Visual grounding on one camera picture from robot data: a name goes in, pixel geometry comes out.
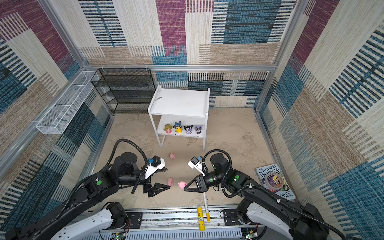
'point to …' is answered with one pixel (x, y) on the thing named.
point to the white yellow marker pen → (207, 213)
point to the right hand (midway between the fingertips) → (187, 192)
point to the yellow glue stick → (201, 220)
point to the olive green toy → (168, 128)
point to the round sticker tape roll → (274, 181)
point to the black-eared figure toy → (188, 129)
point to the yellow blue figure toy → (178, 127)
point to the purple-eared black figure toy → (198, 129)
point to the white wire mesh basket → (56, 119)
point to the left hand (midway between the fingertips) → (167, 176)
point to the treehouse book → (286, 192)
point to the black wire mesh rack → (125, 90)
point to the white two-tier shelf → (179, 112)
